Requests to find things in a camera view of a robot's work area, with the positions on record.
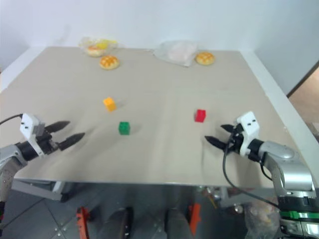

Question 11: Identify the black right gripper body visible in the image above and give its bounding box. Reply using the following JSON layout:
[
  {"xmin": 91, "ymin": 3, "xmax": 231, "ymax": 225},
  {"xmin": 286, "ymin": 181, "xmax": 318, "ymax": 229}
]
[{"xmin": 225, "ymin": 123, "xmax": 246, "ymax": 154}]

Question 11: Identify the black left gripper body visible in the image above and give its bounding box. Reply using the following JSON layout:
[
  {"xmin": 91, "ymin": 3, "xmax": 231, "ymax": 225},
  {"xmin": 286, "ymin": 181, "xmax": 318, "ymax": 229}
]
[{"xmin": 34, "ymin": 123, "xmax": 61, "ymax": 156}]

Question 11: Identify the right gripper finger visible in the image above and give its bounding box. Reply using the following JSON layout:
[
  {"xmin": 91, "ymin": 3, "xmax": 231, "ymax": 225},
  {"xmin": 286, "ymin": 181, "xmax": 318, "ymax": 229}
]
[
  {"xmin": 220, "ymin": 123, "xmax": 236, "ymax": 134},
  {"xmin": 204, "ymin": 135, "xmax": 229, "ymax": 150}
]

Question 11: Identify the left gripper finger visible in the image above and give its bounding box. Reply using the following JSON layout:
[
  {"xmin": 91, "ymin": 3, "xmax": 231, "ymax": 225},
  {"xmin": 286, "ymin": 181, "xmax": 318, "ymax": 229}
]
[
  {"xmin": 47, "ymin": 120, "xmax": 71, "ymax": 133},
  {"xmin": 58, "ymin": 132, "xmax": 86, "ymax": 151}
]

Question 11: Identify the red cube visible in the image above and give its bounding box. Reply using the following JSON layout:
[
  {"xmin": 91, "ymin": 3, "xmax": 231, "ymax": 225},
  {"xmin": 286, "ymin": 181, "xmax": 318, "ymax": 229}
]
[{"xmin": 194, "ymin": 108, "xmax": 207, "ymax": 123}]

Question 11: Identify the orange cube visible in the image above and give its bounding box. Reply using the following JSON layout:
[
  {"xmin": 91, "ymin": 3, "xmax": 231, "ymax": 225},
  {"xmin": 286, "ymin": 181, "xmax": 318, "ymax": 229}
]
[{"xmin": 102, "ymin": 97, "xmax": 117, "ymax": 113}]

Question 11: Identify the green cube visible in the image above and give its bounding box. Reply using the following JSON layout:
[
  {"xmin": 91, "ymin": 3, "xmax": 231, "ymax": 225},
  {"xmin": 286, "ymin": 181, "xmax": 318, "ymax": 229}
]
[{"xmin": 118, "ymin": 120, "xmax": 132, "ymax": 135}]

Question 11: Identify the golden pineapple bun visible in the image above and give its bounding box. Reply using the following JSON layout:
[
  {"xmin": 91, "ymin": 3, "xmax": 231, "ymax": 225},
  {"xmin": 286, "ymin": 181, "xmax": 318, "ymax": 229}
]
[
  {"xmin": 195, "ymin": 50, "xmax": 216, "ymax": 66},
  {"xmin": 99, "ymin": 54, "xmax": 122, "ymax": 71}
]

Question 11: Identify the orange clamp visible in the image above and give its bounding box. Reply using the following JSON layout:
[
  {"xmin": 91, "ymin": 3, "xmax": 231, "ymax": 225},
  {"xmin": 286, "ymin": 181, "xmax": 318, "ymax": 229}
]
[
  {"xmin": 188, "ymin": 202, "xmax": 202, "ymax": 233},
  {"xmin": 75, "ymin": 205, "xmax": 91, "ymax": 239}
]

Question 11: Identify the clear plastic bag under table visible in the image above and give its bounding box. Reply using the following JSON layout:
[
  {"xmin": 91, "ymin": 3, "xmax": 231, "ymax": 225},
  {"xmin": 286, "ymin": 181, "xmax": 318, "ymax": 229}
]
[{"xmin": 243, "ymin": 198, "xmax": 281, "ymax": 239}]

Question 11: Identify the bagged pineapple bun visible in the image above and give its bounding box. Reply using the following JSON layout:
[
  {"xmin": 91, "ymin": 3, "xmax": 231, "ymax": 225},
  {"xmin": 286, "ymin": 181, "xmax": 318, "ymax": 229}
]
[{"xmin": 86, "ymin": 45, "xmax": 106, "ymax": 58}]

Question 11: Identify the clear bag with pale contents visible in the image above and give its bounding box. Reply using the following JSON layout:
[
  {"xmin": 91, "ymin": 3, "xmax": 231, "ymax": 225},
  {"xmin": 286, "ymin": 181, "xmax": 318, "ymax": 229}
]
[{"xmin": 153, "ymin": 39, "xmax": 200, "ymax": 68}]

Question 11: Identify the clear bag with yellow contents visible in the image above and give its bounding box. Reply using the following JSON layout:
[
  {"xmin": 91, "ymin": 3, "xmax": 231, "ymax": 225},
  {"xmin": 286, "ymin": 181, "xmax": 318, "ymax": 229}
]
[{"xmin": 78, "ymin": 36, "xmax": 120, "ymax": 59}]

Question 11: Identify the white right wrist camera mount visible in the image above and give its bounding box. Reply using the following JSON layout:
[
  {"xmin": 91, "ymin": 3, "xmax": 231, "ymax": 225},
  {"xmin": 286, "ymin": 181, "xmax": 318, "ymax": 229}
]
[{"xmin": 236, "ymin": 111, "xmax": 261, "ymax": 157}]

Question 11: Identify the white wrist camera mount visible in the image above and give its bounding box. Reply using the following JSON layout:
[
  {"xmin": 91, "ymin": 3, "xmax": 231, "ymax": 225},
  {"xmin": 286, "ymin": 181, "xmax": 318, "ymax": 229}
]
[
  {"xmin": 236, "ymin": 111, "xmax": 261, "ymax": 157},
  {"xmin": 19, "ymin": 113, "xmax": 47, "ymax": 158}
]

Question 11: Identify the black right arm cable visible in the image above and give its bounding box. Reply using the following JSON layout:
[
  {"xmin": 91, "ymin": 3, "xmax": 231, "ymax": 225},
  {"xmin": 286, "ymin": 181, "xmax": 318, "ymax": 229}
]
[{"xmin": 222, "ymin": 129, "xmax": 283, "ymax": 210}]

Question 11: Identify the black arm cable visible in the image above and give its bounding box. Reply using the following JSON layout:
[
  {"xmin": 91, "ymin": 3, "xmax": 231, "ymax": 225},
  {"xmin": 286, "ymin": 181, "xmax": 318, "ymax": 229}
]
[
  {"xmin": 0, "ymin": 114, "xmax": 24, "ymax": 125},
  {"xmin": 222, "ymin": 129, "xmax": 283, "ymax": 210}
]

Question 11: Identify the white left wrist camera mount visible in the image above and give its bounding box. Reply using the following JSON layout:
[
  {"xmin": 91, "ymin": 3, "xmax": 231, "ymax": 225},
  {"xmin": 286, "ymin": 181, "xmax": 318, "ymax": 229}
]
[{"xmin": 19, "ymin": 113, "xmax": 47, "ymax": 158}]

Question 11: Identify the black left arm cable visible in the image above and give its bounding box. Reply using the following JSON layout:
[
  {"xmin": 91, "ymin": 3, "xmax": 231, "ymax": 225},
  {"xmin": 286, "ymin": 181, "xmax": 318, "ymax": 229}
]
[{"xmin": 0, "ymin": 114, "xmax": 24, "ymax": 125}]

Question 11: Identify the grey table frame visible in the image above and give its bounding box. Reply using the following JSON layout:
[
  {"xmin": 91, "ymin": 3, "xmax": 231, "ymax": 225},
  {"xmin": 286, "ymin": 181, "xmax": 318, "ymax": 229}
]
[{"xmin": 10, "ymin": 178, "xmax": 73, "ymax": 203}]

